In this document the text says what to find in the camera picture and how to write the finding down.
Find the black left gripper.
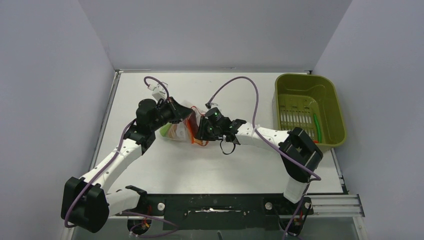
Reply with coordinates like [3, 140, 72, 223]
[150, 96, 193, 132]

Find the clear zip top bag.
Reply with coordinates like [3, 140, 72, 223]
[164, 100, 206, 144]

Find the green toy starfruit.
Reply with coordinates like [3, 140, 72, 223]
[159, 123, 172, 137]

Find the olive green plastic tub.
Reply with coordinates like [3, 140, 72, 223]
[272, 73, 347, 152]

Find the green toy chili pepper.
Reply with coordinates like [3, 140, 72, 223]
[313, 113, 323, 143]

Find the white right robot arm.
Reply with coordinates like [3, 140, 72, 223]
[195, 107, 323, 214]

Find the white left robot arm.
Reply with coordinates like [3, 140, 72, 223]
[60, 97, 194, 233]

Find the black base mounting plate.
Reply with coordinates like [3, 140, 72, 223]
[132, 193, 314, 232]

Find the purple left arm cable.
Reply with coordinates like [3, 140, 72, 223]
[63, 76, 170, 229]

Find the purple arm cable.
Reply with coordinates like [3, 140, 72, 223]
[63, 76, 170, 229]
[205, 76, 322, 240]

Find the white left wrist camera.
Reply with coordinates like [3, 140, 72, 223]
[147, 82, 168, 101]

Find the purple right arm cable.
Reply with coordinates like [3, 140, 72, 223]
[205, 76, 322, 240]

